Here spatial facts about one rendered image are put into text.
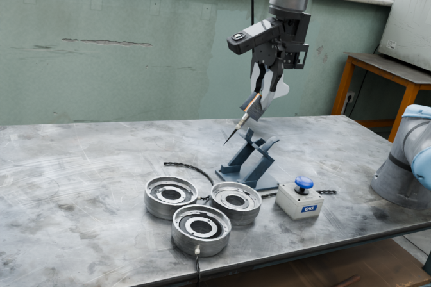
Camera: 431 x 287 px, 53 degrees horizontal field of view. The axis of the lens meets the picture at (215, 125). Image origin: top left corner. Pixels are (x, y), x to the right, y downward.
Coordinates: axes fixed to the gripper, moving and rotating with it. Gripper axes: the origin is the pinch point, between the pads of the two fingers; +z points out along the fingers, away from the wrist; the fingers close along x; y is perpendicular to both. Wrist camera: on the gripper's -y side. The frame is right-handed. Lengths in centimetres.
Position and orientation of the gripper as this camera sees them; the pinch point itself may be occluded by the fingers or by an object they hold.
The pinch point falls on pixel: (258, 101)
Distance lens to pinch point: 93.8
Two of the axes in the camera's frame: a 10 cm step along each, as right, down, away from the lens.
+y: 8.7, -0.5, 4.9
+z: -1.7, 9.1, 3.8
